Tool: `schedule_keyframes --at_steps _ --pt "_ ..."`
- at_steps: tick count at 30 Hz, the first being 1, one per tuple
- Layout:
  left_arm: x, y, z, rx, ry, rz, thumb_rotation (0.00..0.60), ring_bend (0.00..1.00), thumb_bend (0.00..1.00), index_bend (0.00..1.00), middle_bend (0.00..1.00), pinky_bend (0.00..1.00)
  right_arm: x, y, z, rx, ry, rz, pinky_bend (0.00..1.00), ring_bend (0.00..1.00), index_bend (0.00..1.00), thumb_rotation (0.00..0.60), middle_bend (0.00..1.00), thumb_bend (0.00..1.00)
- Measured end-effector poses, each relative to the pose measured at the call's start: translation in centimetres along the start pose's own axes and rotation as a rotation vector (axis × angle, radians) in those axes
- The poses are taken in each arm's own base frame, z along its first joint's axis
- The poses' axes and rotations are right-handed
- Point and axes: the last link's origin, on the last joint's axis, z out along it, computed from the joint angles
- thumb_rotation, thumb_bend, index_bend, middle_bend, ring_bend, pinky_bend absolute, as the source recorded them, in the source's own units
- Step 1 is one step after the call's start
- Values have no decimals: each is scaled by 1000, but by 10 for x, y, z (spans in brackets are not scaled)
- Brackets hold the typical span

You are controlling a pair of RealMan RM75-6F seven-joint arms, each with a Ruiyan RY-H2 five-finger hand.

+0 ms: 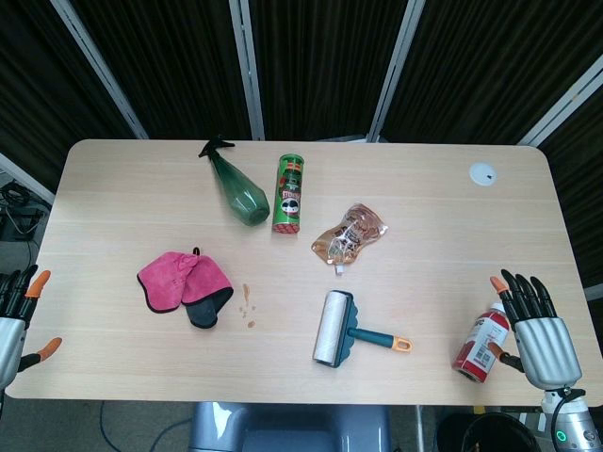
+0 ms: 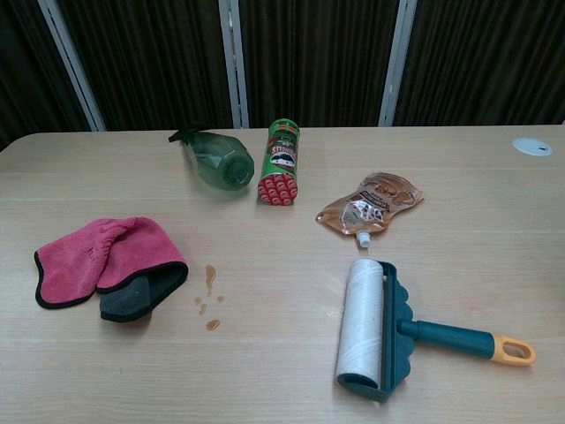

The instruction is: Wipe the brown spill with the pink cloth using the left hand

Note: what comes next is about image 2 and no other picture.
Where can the green plastic spray bottle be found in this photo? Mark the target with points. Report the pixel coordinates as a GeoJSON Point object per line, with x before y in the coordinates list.
{"type": "Point", "coordinates": [216, 161]}

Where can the white partition post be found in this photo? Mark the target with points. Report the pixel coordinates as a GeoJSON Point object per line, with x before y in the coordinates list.
{"type": "Point", "coordinates": [70, 62]}
{"type": "Point", "coordinates": [234, 66]}
{"type": "Point", "coordinates": [397, 66]}

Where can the green Pringles can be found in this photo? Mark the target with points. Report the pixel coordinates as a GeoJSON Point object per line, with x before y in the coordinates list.
{"type": "Point", "coordinates": [280, 159]}

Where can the brown sauce spout pouch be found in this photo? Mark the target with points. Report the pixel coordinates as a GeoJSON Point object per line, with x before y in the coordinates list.
{"type": "Point", "coordinates": [375, 203]}

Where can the brown liquid spill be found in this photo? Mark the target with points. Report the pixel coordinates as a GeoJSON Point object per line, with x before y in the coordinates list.
{"type": "Point", "coordinates": [210, 276]}

